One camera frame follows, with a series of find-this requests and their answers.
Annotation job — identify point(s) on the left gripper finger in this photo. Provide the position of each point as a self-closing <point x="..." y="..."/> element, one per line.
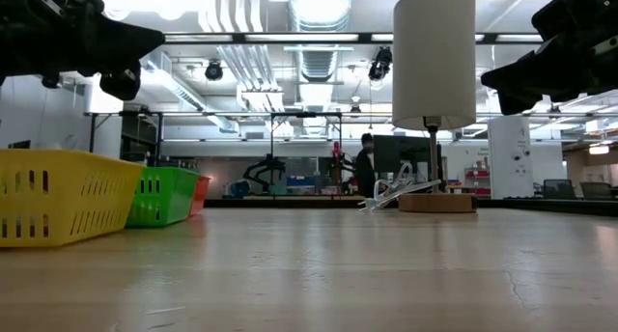
<point x="121" y="85"/>
<point x="125" y="45"/>

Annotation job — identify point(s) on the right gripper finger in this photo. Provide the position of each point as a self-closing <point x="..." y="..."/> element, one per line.
<point x="516" y="104"/>
<point x="536" y="76"/>

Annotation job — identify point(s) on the black background robot arm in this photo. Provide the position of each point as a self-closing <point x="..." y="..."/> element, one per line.
<point x="265" y="164"/>
<point x="345" y="165"/>

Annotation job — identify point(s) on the white pillar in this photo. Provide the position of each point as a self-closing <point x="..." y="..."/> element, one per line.
<point x="509" y="153"/>

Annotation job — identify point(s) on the dark storage shelf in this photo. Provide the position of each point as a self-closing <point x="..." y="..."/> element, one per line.
<point x="137" y="139"/>

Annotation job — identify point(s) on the shelf with red items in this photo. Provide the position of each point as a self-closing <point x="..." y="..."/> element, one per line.
<point x="478" y="182"/>

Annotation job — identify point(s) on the black ceiling spotlight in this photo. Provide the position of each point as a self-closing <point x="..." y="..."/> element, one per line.
<point x="381" y="64"/>
<point x="214" y="71"/>

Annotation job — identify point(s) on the white shade table lamp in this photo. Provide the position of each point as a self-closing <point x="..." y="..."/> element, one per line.
<point x="434" y="57"/>

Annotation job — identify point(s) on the grey office chair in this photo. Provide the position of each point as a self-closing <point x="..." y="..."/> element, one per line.
<point x="598" y="191"/>
<point x="560" y="189"/>

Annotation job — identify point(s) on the yellow plastic basket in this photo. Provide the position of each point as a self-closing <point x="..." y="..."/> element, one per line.
<point x="63" y="160"/>

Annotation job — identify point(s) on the black computer monitor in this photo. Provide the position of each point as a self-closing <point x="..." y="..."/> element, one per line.
<point x="401" y="151"/>

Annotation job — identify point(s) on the green plastic basket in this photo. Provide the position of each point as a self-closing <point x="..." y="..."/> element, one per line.
<point x="178" y="197"/>

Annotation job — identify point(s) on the red plastic basket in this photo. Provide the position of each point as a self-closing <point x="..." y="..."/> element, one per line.
<point x="200" y="194"/>

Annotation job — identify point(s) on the blue round object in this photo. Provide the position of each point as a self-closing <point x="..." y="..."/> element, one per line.
<point x="240" y="189"/>

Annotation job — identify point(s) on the person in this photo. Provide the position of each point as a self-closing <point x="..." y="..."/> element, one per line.
<point x="365" y="170"/>

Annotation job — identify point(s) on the blue storage crate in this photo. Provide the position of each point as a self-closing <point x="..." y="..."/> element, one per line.
<point x="309" y="181"/>

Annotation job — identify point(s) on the lit wall lamp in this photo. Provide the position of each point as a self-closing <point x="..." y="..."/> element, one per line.
<point x="598" y="149"/>

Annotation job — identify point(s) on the black overhead frame beam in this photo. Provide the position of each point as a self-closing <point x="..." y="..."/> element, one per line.
<point x="236" y="38"/>

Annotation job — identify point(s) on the red background post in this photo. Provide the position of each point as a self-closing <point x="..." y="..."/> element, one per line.
<point x="336" y="149"/>

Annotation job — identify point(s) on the black background workstation frame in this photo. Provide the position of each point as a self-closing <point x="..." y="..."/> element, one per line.
<point x="306" y="114"/>

